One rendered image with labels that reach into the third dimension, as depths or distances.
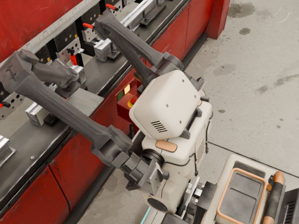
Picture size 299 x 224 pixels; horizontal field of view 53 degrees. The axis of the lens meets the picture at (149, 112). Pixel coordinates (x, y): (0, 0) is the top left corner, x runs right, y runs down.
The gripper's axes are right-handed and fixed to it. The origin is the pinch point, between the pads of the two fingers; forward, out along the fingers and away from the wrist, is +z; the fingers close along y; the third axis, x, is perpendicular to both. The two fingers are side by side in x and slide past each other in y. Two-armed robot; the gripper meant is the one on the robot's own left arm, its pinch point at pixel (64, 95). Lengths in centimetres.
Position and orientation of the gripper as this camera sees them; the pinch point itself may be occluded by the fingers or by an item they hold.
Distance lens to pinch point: 151.9
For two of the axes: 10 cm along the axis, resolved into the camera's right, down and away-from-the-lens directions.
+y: -4.9, 6.6, -5.7
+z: -4.1, 4.1, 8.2
